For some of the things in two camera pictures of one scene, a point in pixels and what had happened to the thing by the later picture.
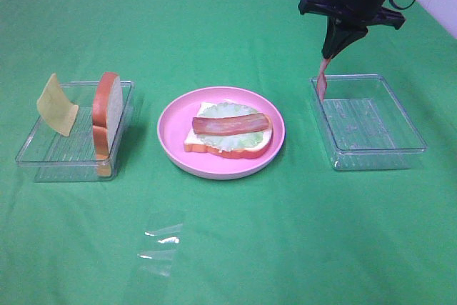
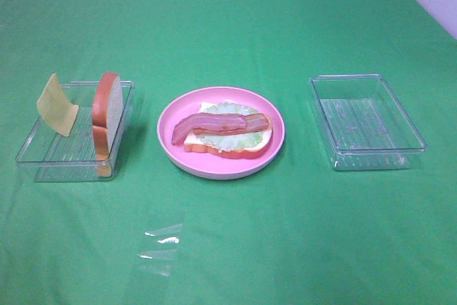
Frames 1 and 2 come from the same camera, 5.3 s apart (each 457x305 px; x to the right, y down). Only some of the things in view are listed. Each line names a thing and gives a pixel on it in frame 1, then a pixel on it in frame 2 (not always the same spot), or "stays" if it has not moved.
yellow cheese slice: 56,108 stays
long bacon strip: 208,126 stays
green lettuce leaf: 230,142 stays
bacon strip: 321,81 → 207,121
